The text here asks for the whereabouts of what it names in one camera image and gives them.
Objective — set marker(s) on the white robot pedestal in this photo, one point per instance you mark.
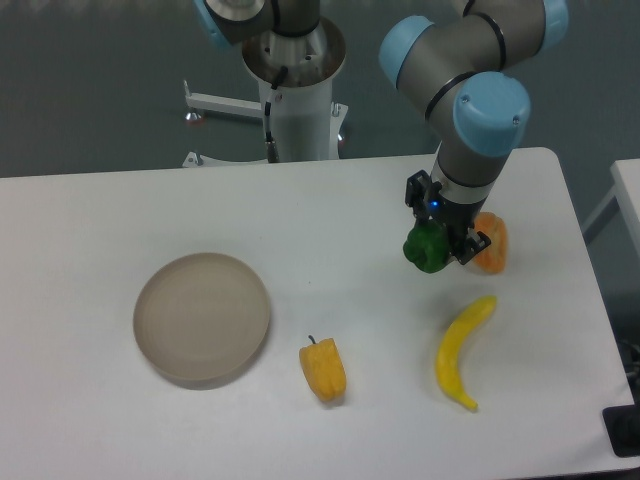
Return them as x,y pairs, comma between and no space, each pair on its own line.
301,120

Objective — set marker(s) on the yellow banana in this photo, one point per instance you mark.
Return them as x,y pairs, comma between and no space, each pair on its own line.
446,363

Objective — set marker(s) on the orange bell pepper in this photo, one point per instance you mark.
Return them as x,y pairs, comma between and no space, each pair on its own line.
493,259

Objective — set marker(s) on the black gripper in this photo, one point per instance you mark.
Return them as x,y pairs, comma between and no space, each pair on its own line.
465,243

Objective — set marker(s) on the green bell pepper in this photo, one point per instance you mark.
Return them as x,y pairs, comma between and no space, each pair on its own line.
427,247

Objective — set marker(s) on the black device at table edge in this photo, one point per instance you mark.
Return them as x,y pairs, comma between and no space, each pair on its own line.
622,425

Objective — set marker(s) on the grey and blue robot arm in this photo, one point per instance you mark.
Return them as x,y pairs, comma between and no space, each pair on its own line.
453,75

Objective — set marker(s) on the white side table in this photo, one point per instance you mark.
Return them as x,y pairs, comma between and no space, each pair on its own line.
622,197

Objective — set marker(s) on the yellow-orange bell pepper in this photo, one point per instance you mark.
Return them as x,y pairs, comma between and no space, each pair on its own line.
323,369

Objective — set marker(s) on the beige round plate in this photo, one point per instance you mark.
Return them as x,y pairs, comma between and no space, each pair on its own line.
201,319

